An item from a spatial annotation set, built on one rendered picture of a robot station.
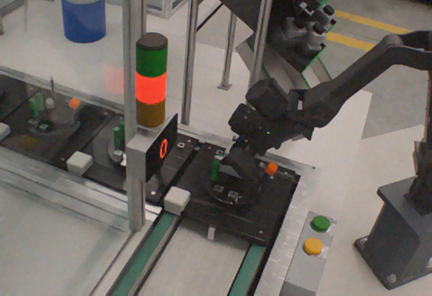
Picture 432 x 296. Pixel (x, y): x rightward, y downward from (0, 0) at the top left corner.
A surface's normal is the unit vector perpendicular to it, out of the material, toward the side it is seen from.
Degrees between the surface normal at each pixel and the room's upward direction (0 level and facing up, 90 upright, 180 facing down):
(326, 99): 65
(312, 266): 0
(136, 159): 90
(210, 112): 0
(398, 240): 90
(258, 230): 0
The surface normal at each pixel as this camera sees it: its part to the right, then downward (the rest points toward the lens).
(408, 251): -0.36, 0.58
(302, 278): 0.10, -0.76
